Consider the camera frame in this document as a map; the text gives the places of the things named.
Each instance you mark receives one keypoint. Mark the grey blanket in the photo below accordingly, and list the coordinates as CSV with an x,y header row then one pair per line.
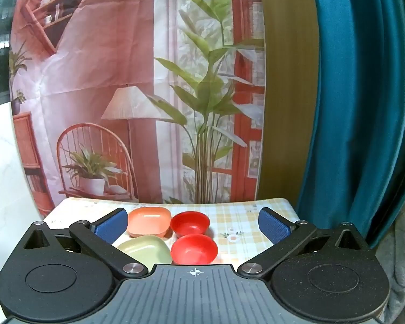
x,y
403,260

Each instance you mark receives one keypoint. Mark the green square plate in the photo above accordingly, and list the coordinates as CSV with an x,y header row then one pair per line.
x,y
145,250

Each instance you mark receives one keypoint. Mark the orange square plate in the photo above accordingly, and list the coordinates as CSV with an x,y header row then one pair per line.
x,y
148,221

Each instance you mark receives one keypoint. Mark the checkered floral tablecloth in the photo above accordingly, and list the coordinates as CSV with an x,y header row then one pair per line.
x,y
243,217

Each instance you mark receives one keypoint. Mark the red bowl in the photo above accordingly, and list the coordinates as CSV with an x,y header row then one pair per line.
x,y
190,222
194,249

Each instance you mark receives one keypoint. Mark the printed wall cloth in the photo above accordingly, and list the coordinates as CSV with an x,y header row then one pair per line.
x,y
121,57

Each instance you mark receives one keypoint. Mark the teal curtain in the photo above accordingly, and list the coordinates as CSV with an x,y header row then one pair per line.
x,y
357,91

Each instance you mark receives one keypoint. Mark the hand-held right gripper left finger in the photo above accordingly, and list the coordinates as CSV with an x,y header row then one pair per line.
x,y
110,226

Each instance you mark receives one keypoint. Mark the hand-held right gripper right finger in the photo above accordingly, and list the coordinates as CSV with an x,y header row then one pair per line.
x,y
273,226

